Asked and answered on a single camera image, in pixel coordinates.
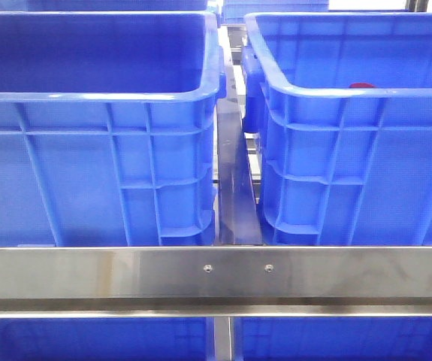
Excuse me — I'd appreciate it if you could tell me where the red push button switch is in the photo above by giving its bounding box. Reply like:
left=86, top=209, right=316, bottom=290
left=349, top=82, right=376, bottom=89

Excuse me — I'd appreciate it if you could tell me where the steel centre divider bar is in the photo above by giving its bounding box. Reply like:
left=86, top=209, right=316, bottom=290
left=216, top=98, right=263, bottom=246

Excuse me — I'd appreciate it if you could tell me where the left blue plastic crate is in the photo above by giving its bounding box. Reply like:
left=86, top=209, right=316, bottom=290
left=0, top=11, right=225, bottom=247

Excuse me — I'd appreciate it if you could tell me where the blue plastic crate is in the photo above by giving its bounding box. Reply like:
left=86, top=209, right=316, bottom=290
left=0, top=11, right=225, bottom=247
left=242, top=12, right=432, bottom=246

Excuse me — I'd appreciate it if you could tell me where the right blue plastic crate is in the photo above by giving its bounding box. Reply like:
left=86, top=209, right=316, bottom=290
left=242, top=12, right=432, bottom=246

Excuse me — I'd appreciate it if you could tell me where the back right blue crate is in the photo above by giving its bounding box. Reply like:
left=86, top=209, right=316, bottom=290
left=222, top=0, right=329, bottom=25

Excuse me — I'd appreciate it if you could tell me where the lower right blue crate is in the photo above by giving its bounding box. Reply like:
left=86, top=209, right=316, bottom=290
left=235, top=317, right=432, bottom=360

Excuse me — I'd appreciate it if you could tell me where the lower left blue crate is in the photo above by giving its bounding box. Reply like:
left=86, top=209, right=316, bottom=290
left=0, top=318, right=215, bottom=360

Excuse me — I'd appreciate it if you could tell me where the back left blue crate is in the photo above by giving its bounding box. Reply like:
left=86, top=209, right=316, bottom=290
left=0, top=0, right=222, bottom=14

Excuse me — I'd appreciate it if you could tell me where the steel shelf front rail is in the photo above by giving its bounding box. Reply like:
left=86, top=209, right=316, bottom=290
left=0, top=246, right=432, bottom=318

